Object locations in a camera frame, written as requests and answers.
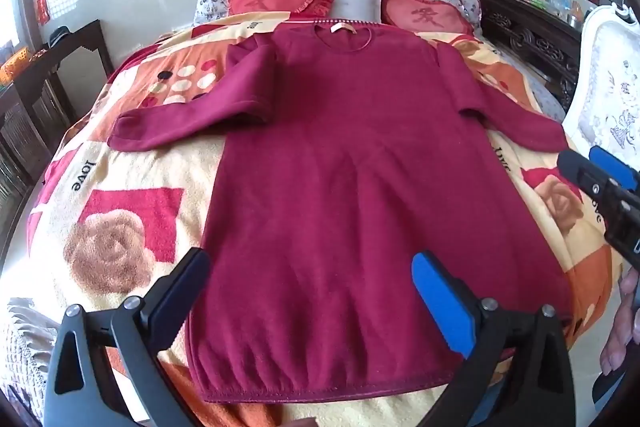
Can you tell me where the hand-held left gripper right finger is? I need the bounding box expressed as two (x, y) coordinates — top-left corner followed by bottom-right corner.
(410, 250), (576, 427)

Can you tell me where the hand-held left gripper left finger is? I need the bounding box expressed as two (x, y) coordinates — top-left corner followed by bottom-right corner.
(44, 247), (211, 427)

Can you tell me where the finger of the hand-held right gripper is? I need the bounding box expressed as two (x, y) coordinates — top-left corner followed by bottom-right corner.
(557, 149), (618, 210)
(589, 146), (640, 192)

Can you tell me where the maroon fleece sweater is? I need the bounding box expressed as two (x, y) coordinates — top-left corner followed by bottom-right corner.
(107, 19), (573, 405)

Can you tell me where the person's right hand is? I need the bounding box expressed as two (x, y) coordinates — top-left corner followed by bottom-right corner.
(600, 267), (640, 378)

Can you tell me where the white ornate chair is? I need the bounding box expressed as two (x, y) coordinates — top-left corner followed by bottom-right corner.
(560, 4), (640, 168)

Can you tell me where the orange red printed blanket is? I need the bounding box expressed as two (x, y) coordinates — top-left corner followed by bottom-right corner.
(25, 12), (626, 427)

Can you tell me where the dark carved wooden cabinet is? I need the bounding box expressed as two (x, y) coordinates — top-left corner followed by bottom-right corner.
(470, 0), (583, 112)

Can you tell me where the white lace cloth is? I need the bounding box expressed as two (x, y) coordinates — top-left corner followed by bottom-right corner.
(0, 297), (66, 408)

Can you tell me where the dark wooden bench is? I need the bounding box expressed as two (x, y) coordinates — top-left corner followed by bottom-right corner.
(0, 19), (116, 198)

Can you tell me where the orange plastic basket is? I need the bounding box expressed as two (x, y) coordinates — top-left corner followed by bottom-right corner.
(0, 47), (28, 82)

